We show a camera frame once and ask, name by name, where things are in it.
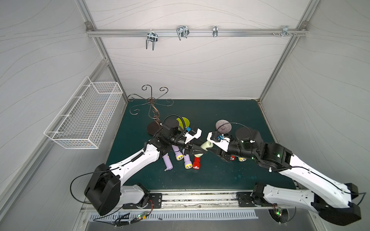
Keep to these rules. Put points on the small metal hook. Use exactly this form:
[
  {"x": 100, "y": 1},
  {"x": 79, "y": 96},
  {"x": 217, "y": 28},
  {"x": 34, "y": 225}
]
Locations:
[{"x": 215, "y": 31}]

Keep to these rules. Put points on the metal double hook middle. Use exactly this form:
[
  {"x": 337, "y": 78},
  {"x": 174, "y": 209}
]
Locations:
[{"x": 182, "y": 32}]

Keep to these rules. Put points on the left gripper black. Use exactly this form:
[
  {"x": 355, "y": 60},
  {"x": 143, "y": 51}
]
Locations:
[{"x": 188, "y": 144}]

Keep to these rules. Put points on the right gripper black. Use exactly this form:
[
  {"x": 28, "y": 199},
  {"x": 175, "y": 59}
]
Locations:
[{"x": 218, "y": 149}]

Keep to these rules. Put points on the green-lit circuit board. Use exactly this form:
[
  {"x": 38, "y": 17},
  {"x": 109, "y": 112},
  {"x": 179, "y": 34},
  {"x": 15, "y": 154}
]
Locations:
[
  {"x": 278, "y": 211},
  {"x": 142, "y": 215}
]

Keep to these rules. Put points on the metal double hook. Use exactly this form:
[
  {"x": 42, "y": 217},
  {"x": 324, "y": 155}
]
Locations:
[
  {"x": 151, "y": 38},
  {"x": 182, "y": 32}
]

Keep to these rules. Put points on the pale green flashlight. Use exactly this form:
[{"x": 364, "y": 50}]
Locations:
[
  {"x": 241, "y": 159},
  {"x": 207, "y": 146}
]

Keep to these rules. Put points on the purple flashlight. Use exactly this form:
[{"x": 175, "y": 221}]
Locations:
[
  {"x": 178, "y": 154},
  {"x": 167, "y": 162},
  {"x": 187, "y": 161}
]

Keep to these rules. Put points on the white vent strip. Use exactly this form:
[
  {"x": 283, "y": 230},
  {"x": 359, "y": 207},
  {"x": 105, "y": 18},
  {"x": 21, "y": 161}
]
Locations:
[{"x": 180, "y": 215}]

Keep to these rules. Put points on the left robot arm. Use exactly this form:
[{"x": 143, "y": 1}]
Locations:
[{"x": 107, "y": 188}]

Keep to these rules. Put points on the right green-lit circuit board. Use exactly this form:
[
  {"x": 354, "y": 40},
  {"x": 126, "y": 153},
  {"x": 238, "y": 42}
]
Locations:
[{"x": 278, "y": 211}]

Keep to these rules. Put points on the dark green table mat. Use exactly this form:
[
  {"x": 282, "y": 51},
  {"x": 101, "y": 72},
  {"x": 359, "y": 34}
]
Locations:
[{"x": 214, "y": 173}]

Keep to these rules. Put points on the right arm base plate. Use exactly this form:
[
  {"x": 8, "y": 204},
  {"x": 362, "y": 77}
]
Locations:
[{"x": 251, "y": 199}]

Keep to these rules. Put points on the white wire basket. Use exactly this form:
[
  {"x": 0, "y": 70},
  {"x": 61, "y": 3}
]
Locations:
[{"x": 84, "y": 119}]

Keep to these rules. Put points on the metal double hook left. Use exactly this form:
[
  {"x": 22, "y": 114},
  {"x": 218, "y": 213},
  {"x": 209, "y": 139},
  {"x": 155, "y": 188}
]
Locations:
[{"x": 151, "y": 38}]

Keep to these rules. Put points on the metal hook bracket right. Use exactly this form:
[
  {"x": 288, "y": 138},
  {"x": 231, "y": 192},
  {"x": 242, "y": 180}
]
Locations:
[{"x": 285, "y": 33}]

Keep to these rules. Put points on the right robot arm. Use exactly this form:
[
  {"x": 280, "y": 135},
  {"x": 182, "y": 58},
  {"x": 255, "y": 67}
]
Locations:
[{"x": 331, "y": 200}]

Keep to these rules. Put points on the copper wire jewelry stand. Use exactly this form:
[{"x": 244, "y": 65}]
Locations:
[{"x": 153, "y": 104}]

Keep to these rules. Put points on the aluminium front rail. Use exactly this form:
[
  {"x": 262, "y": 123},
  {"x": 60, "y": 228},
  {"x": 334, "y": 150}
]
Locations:
[{"x": 199, "y": 199}]

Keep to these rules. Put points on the pink striped bowl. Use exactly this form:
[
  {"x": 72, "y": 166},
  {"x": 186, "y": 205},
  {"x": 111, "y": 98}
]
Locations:
[{"x": 223, "y": 126}]

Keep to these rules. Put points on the aluminium top rail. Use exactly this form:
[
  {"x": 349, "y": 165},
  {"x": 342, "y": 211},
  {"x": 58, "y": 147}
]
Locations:
[{"x": 167, "y": 33}]

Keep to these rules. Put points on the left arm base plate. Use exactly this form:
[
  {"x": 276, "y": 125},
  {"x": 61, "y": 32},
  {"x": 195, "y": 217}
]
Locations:
[{"x": 153, "y": 200}]

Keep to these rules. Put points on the red flashlight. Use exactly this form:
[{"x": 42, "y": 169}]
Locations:
[{"x": 196, "y": 163}]

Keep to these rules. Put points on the left green-lit circuit board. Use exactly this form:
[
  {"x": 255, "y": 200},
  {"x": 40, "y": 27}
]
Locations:
[{"x": 142, "y": 215}]

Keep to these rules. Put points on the aluminium rail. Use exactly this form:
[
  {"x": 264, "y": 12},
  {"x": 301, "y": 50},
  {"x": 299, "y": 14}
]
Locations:
[
  {"x": 199, "y": 199},
  {"x": 167, "y": 33}
]

